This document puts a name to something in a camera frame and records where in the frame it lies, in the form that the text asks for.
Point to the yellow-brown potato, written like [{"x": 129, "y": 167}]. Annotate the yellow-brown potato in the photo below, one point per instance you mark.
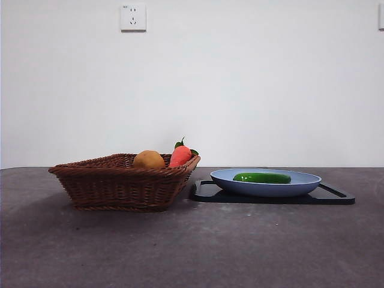
[{"x": 149, "y": 159}]

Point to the blue round plate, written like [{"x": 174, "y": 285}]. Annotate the blue round plate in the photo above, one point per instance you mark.
[{"x": 264, "y": 187}]

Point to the black rectangular tray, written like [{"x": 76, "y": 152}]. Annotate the black rectangular tray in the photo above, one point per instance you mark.
[{"x": 270, "y": 199}]

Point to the orange carrot with green leaves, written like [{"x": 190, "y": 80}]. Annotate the orange carrot with green leaves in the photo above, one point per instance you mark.
[{"x": 180, "y": 156}]

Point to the white wall socket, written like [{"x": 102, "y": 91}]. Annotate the white wall socket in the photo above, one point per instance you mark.
[{"x": 133, "y": 18}]

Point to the green pepper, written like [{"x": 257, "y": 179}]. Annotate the green pepper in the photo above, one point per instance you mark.
[{"x": 264, "y": 178}]

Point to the brown wicker basket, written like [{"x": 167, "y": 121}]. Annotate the brown wicker basket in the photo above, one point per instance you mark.
[{"x": 120, "y": 186}]

